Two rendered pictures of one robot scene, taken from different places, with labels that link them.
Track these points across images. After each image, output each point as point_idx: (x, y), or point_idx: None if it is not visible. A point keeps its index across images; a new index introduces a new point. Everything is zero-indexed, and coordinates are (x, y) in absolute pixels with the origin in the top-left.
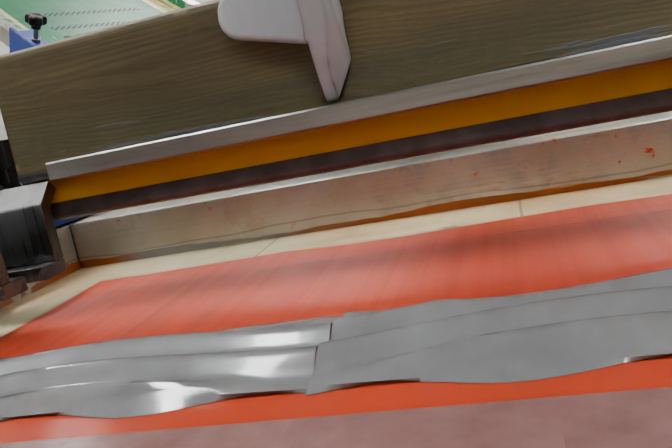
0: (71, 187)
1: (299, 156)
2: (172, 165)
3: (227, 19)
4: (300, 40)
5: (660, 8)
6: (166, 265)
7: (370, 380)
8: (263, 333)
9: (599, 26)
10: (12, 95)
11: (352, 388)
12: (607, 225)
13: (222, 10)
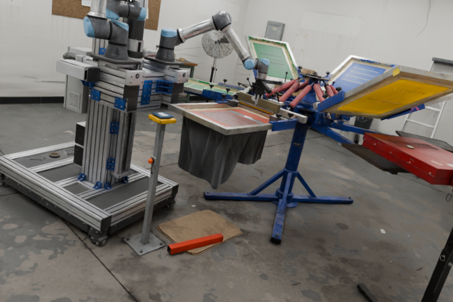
0: (240, 102)
1: (253, 107)
2: (246, 104)
3: (251, 98)
4: (254, 101)
5: (271, 109)
6: (244, 110)
7: (244, 117)
8: (243, 114)
9: (268, 108)
10: (239, 94)
11: (243, 117)
12: (265, 120)
13: (251, 97)
